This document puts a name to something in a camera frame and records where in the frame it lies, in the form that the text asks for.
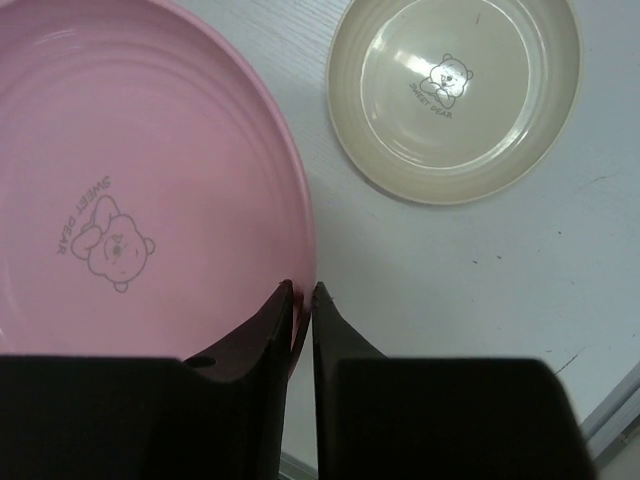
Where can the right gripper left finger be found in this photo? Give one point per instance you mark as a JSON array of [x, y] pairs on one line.
[[216, 415]]

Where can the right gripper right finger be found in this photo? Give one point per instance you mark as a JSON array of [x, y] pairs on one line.
[[379, 417]]

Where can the pink plate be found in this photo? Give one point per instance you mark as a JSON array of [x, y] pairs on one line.
[[152, 196]]

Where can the cream plate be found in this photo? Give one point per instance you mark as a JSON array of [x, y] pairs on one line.
[[446, 102]]

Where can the aluminium frame rail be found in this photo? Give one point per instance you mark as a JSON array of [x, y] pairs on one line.
[[617, 412]]

